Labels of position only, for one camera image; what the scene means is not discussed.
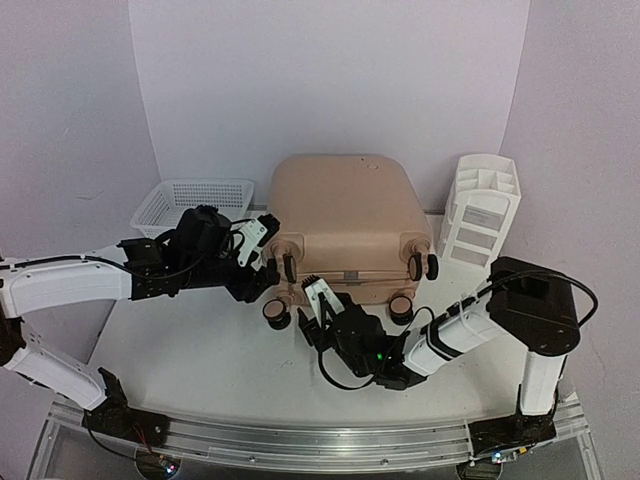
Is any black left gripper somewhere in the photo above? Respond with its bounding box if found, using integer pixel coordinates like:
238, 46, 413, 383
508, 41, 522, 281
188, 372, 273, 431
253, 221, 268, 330
181, 250, 280, 304

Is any pink hard-shell suitcase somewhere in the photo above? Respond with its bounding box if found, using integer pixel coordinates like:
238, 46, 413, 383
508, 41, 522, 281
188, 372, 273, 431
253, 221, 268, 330
263, 155, 439, 328

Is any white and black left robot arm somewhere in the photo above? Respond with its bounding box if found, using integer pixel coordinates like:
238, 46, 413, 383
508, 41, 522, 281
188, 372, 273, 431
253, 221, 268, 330
1, 205, 280, 437

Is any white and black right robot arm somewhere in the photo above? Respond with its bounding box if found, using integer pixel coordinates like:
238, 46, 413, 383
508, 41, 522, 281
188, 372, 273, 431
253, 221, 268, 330
298, 256, 595, 443

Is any white perforated plastic basket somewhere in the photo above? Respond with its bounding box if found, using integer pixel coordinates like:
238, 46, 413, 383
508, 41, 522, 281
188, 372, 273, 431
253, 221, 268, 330
130, 179, 254, 238

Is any white desktop drawer organizer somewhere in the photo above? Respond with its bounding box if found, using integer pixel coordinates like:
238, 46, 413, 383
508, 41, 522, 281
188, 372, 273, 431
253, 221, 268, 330
436, 154, 521, 269

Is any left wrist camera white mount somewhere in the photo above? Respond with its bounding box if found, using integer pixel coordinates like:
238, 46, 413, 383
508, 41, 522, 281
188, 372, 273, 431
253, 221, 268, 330
237, 219, 267, 267

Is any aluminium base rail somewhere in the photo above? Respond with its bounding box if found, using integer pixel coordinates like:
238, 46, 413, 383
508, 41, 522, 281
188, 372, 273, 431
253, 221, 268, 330
49, 399, 586, 480

